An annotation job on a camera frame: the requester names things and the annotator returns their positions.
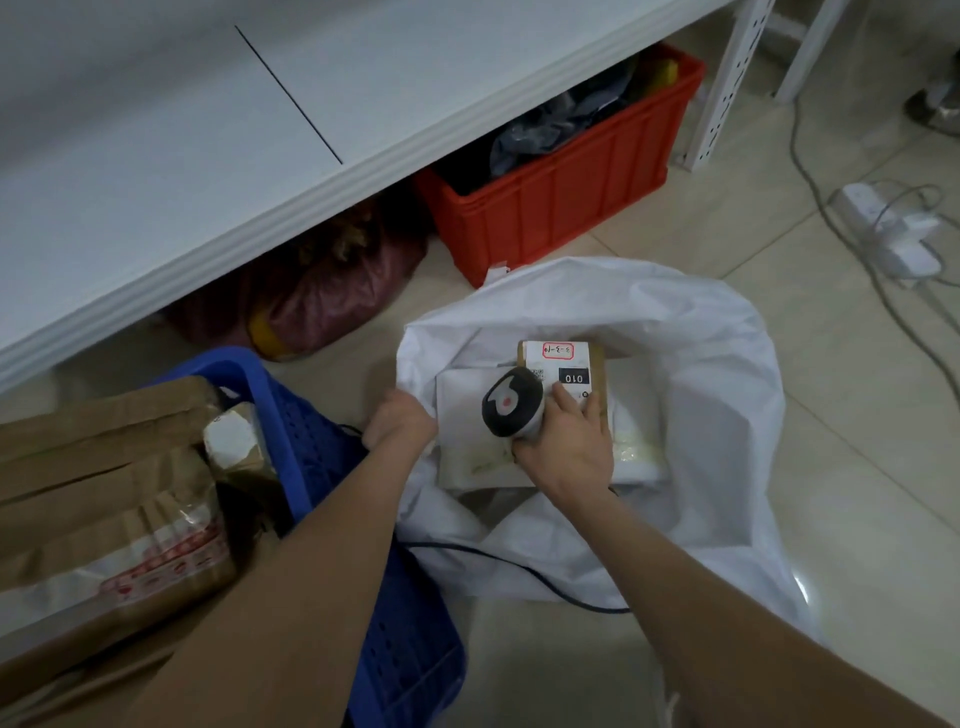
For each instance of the dark red sack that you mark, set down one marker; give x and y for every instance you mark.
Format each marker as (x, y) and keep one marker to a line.
(337, 285)

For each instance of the person's right hand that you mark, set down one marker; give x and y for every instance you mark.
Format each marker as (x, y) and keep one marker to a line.
(574, 457)

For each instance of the yellow packet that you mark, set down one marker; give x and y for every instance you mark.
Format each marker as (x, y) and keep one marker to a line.
(664, 75)

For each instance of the white power adapter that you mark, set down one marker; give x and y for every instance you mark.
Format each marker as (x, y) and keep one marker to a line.
(919, 226)

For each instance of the white power strip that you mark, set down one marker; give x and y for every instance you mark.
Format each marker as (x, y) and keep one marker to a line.
(862, 210)

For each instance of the small brown cardboard parcel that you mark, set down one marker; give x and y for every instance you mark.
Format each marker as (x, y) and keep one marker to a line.
(577, 360)

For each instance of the pile of parcels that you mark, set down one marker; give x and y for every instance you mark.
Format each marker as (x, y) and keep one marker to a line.
(112, 487)

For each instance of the red plastic crate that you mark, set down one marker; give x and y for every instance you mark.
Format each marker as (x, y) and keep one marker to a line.
(570, 195)

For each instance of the person's right forearm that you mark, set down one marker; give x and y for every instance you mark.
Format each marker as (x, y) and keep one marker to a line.
(735, 622)

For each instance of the person's left hand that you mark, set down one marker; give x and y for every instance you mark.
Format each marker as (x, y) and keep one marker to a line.
(401, 424)

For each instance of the white metal shelf rack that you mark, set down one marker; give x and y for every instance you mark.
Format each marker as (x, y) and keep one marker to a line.
(814, 45)
(150, 150)

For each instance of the blue plastic crate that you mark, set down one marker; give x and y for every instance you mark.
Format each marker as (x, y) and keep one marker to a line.
(405, 660)

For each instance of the white padded mailer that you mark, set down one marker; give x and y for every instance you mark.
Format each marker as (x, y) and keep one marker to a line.
(465, 435)

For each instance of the white woven sack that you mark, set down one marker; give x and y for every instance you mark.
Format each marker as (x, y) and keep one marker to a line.
(712, 360)

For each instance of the person's left forearm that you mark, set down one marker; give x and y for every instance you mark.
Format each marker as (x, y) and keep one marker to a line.
(285, 615)

